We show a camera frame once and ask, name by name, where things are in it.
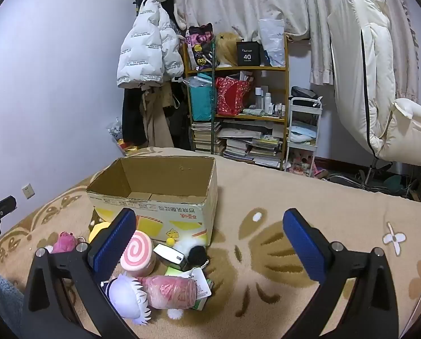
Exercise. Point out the colourful snack packets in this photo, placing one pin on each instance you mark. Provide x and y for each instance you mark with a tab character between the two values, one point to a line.
126	146

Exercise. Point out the white plastic bag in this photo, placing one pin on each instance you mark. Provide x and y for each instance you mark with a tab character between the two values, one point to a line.
272	39

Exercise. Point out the white pom pom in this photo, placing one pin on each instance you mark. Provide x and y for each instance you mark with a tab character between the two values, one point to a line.
174	314

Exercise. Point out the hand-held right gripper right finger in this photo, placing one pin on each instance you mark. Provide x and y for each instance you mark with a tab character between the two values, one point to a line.
302	249

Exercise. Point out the narrow stack of books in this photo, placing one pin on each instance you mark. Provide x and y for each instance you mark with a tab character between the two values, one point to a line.
205	137

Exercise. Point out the beige hanging coat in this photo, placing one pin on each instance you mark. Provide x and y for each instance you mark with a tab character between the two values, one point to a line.
157	120

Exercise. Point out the yellow plush toy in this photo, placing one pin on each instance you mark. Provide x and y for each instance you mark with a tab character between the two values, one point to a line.
99	231

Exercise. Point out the blonde wig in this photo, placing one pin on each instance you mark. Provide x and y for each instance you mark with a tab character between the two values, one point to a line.
228	47

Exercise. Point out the white wall socket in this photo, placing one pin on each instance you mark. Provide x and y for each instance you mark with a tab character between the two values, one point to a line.
28	190

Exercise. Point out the red gift bag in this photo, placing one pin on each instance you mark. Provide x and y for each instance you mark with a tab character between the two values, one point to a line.
231	97

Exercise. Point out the green tissue pack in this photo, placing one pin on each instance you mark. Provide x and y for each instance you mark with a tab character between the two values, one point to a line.
200	304

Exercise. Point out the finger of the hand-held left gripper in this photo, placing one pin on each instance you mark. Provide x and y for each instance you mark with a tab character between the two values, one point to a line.
2	205

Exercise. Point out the black and white fluffy plush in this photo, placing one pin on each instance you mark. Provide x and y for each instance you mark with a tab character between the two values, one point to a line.
196	254

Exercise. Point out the light blue cloth bundle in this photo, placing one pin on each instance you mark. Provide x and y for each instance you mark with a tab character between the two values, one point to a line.
302	134

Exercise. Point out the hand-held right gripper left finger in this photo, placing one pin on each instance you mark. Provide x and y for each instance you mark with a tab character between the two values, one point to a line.
113	245

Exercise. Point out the cream padded chair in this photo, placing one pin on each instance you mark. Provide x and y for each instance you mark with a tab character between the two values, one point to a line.
372	77

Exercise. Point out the row of cosmetic bottles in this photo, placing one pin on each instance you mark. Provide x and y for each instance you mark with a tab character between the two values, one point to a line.
267	102

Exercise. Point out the beige patterned blanket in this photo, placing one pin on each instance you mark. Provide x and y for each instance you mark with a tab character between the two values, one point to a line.
337	201

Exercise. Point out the white paper hang tag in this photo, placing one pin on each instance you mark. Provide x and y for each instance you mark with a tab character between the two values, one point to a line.
193	280

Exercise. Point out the dark hanging garment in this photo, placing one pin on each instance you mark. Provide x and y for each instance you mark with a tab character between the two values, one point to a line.
180	123

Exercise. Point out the white trolley cart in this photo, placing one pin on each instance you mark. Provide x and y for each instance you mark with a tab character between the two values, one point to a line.
304	113

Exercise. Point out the printed cardboard box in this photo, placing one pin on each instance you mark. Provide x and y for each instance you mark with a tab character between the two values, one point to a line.
182	215

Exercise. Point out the small pink plush toy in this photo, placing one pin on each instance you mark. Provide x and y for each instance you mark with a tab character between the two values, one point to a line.
64	242

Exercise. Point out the wide pile of books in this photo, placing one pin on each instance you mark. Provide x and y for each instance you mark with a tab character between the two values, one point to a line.
252	144

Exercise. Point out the white-haired doll plush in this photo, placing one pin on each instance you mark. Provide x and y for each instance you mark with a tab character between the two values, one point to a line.
127	296

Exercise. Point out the pink swirl roll plush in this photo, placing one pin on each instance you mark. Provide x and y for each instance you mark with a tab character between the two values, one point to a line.
138	250

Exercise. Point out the white puffer jacket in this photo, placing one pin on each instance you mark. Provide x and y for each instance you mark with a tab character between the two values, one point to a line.
143	42

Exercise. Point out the dark bag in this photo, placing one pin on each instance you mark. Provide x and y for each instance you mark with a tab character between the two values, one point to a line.
304	93

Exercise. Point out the black hanging coat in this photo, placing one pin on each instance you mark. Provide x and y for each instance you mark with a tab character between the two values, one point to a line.
133	116

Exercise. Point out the small white and black box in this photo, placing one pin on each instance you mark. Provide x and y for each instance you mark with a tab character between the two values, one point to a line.
168	253

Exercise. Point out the teal shopping bag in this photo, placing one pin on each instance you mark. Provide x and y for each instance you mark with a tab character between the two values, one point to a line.
201	99

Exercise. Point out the black cardboard box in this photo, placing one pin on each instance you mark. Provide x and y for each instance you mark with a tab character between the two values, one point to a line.
247	56

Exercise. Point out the pale patterned curtain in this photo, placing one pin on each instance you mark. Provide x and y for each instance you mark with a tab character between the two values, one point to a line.
231	0

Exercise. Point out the clear plastic bag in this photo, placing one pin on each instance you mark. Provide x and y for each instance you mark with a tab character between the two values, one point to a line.
115	129

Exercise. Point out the grey-blue clothing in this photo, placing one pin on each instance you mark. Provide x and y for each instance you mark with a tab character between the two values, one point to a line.
0	303

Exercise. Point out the wooden shelf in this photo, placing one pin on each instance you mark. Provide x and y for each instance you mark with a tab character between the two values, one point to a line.
252	67

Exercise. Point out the pink toys in cart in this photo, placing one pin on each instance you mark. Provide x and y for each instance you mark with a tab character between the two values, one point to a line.
302	162

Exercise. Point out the black printed bag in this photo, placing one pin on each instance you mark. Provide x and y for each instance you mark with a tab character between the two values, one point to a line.
200	46

